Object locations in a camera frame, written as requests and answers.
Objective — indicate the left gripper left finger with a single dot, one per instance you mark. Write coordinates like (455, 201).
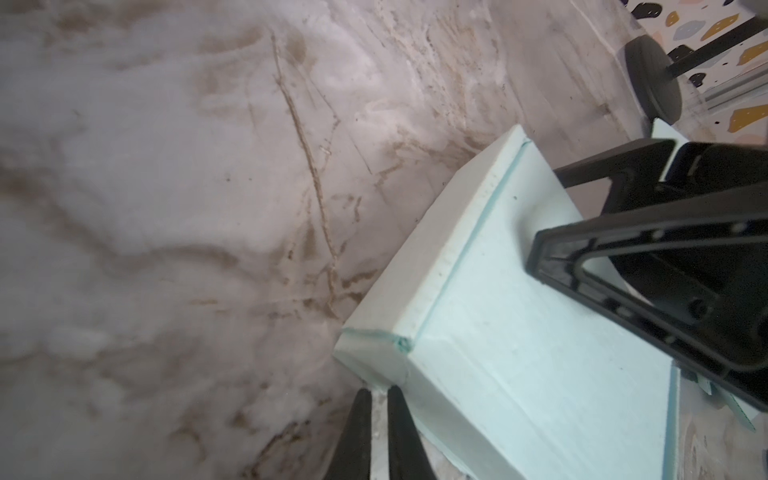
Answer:
(352, 456)

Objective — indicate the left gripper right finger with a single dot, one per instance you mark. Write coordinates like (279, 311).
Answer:
(407, 457)

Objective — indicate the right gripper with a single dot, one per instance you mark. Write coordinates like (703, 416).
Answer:
(686, 273)

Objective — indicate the mint paper box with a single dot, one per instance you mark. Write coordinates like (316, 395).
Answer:
(663, 131)
(507, 377)

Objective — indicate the black microphone stand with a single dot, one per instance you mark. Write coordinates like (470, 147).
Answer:
(653, 75)

